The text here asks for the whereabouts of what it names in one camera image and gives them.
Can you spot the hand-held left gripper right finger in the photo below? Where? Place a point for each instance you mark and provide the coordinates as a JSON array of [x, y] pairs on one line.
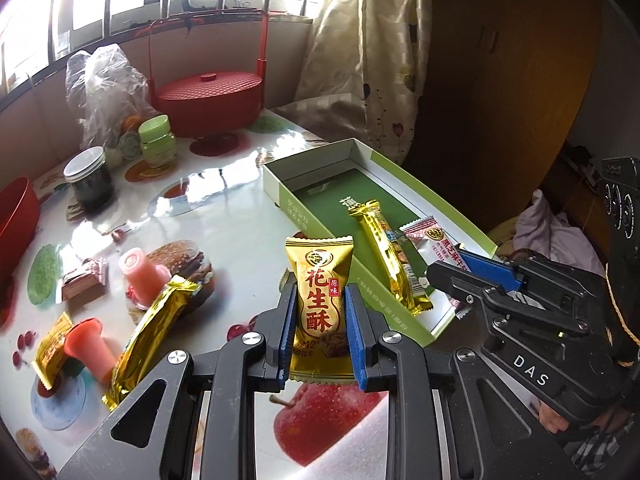
[[356, 340]]

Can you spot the person's right forearm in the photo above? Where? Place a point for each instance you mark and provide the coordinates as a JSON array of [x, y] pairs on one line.
[[600, 447]]

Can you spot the small gold orange snack packet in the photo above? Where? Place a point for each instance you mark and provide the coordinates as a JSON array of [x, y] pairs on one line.
[[49, 350]]

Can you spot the pink and brown snack packet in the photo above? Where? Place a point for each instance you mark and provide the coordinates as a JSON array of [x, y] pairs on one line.
[[85, 280]]

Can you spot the dark jar with clear lid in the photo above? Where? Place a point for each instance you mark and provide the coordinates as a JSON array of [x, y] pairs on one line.
[[92, 185]]

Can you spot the red plastic bowl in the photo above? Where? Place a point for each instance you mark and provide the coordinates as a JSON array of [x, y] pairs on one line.
[[17, 220]]

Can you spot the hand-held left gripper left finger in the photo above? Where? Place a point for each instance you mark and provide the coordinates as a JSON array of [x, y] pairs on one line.
[[287, 332]]

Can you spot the pile of light clothes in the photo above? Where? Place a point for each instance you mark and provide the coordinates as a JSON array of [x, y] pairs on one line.
[[550, 235]]

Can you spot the cream patterned curtain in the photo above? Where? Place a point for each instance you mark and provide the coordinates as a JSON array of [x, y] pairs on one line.
[[360, 40]]

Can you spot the black hook ornament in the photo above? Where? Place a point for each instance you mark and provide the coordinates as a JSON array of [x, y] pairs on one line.
[[187, 10]]

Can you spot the gold peanut candy packet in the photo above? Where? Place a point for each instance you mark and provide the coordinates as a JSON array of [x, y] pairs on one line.
[[320, 300]]

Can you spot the pink jelly cup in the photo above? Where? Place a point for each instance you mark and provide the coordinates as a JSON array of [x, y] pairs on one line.
[[90, 352], [140, 277]]

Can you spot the clear plastic bag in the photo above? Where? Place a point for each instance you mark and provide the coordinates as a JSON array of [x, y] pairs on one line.
[[102, 90]]

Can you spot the long gold snack bar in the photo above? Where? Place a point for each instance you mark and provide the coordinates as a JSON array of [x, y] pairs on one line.
[[387, 255], [150, 335]]

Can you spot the brown wooden wardrobe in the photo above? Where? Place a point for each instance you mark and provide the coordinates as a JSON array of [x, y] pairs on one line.
[[500, 85]]

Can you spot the light green jar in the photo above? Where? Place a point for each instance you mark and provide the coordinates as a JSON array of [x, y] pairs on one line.
[[157, 145]]

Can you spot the orange fruit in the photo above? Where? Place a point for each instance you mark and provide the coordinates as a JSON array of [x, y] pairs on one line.
[[132, 123]]

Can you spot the green cardboard box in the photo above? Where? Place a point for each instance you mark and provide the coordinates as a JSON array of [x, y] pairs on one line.
[[320, 192]]

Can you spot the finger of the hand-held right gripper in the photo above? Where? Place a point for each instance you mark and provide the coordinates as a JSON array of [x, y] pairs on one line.
[[492, 267], [465, 285]]

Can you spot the white and red snack packet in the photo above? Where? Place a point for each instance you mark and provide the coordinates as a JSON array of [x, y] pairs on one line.
[[427, 240]]

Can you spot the person's right hand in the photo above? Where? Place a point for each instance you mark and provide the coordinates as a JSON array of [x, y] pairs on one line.
[[552, 417]]

